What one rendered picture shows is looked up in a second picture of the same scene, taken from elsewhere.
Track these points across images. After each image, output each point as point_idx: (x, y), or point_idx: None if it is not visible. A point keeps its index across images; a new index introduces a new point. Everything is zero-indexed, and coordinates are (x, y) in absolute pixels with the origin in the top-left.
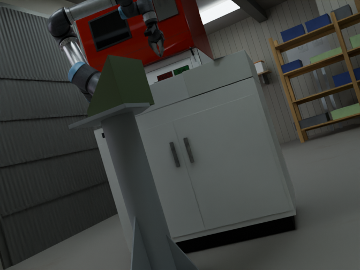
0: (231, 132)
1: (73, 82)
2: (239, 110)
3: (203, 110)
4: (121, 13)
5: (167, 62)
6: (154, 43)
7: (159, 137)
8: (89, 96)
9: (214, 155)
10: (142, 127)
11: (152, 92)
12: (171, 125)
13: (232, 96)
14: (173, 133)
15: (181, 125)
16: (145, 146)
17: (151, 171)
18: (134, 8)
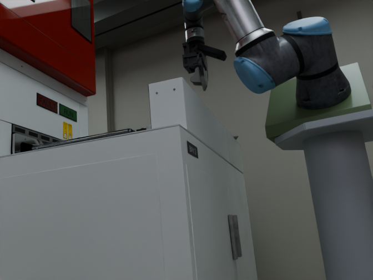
0: (245, 226)
1: (326, 39)
2: (244, 203)
3: (235, 186)
4: (202, 0)
5: (55, 86)
6: (204, 69)
7: (222, 200)
8: (293, 73)
9: (243, 251)
10: (213, 171)
11: (216, 128)
12: (226, 189)
13: (241, 184)
14: (228, 203)
15: (230, 195)
16: (217, 207)
17: (222, 259)
18: (202, 12)
